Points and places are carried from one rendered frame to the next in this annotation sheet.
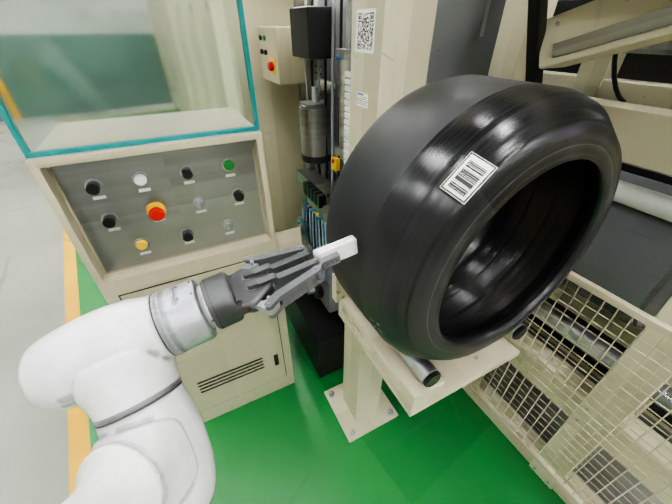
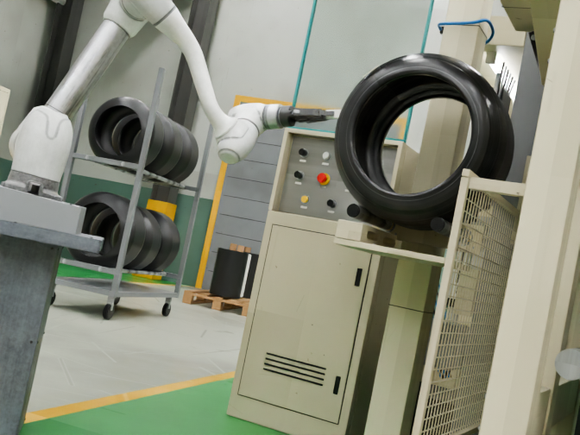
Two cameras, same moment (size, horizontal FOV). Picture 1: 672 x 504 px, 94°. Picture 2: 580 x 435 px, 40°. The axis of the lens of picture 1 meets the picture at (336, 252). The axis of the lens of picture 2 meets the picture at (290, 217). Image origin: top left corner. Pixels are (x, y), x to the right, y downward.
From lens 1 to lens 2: 2.60 m
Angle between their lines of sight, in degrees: 63
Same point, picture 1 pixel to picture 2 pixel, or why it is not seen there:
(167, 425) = (245, 123)
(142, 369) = (253, 112)
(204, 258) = (330, 222)
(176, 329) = (268, 108)
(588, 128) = (431, 61)
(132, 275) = (286, 213)
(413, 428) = not seen: outside the picture
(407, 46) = not seen: hidden behind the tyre
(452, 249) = (359, 97)
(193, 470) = (240, 135)
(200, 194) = not seen: hidden behind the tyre
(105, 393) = (242, 113)
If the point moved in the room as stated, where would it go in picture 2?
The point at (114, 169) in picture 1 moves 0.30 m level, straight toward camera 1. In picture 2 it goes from (318, 147) to (299, 132)
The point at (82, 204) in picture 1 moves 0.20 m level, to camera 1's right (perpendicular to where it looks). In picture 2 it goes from (293, 161) to (321, 162)
